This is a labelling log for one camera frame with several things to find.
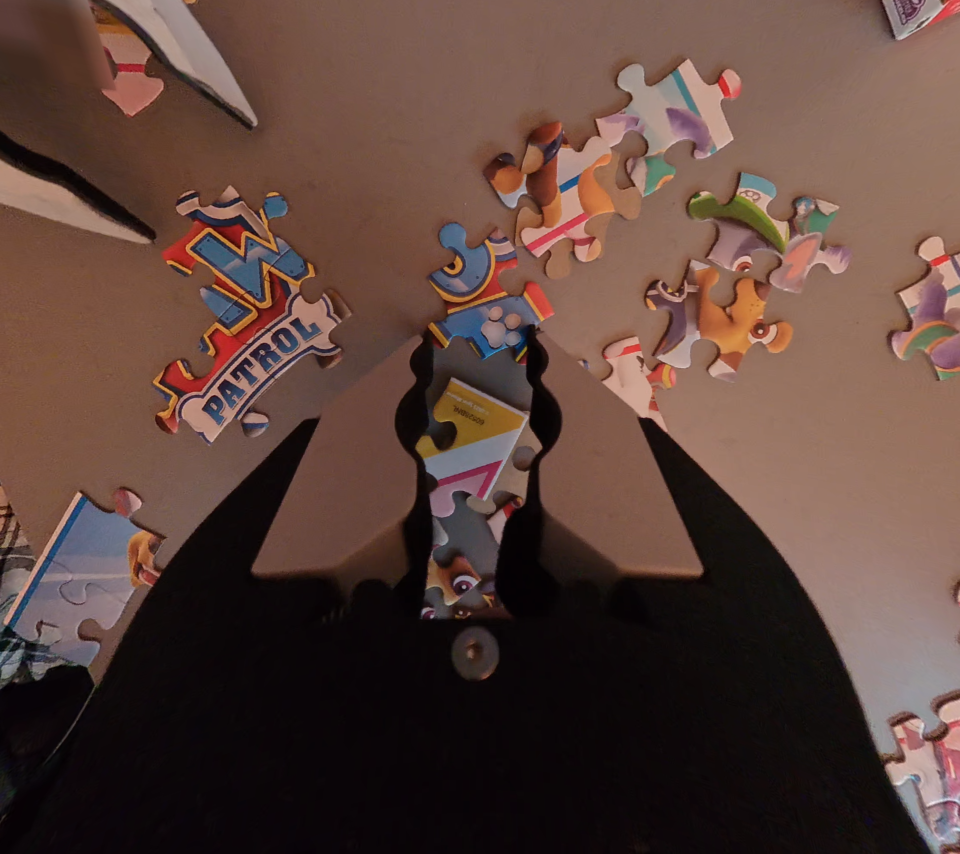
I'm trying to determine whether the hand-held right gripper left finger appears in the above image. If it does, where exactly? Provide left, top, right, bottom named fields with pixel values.
left=251, top=331, right=438, bottom=620

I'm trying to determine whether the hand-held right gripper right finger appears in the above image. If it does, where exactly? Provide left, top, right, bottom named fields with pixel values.
left=495, top=325, right=708, bottom=619

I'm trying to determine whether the pink red collar puzzle piece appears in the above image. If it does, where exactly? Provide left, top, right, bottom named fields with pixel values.
left=90, top=0, right=201, bottom=119

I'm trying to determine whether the yellow pink corner puzzle piece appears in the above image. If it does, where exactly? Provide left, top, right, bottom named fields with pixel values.
left=416, top=378, right=531, bottom=503

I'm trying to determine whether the blue paw print puzzle section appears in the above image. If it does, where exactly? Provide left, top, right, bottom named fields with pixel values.
left=427, top=222, right=555, bottom=362

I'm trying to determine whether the light blue sky puzzle section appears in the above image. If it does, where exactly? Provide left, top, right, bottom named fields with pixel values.
left=3, top=487, right=167, bottom=668

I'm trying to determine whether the grey desk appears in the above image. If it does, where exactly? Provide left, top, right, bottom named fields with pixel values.
left=0, top=0, right=960, bottom=848

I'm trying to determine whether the pink lilac puzzle piece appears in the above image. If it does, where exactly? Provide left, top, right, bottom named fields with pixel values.
left=426, top=472, right=526, bottom=548

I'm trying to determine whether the white dog red striped puzzle piece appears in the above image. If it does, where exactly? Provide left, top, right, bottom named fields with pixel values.
left=600, top=337, right=678, bottom=432

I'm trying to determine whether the brown dog face puzzle piece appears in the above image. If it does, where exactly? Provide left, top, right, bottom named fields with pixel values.
left=421, top=545, right=505, bottom=621

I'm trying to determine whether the red blue logo puzzle section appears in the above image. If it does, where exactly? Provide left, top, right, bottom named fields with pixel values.
left=153, top=187, right=351, bottom=444

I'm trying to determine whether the orange dog face puzzle piece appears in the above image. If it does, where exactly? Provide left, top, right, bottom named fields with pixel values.
left=645, top=259, right=795, bottom=383

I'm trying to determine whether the tan pink striped puzzle piece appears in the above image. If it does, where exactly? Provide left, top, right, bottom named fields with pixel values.
left=516, top=149, right=644, bottom=279

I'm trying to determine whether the green purple puzzle piece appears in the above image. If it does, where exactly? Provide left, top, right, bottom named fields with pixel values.
left=687, top=172, right=853, bottom=293

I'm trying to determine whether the brown dog head puzzle piece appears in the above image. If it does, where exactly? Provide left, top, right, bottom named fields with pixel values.
left=483, top=121, right=594, bottom=229

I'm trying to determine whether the purple teal striped puzzle piece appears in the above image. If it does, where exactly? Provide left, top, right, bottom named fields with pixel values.
left=889, top=236, right=960, bottom=382

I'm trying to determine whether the white purple red knob puzzle piece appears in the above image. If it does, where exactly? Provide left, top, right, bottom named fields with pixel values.
left=616, top=59, right=743, bottom=160

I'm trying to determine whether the pink white puzzle section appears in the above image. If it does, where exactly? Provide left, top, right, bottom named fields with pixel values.
left=883, top=692, right=960, bottom=848

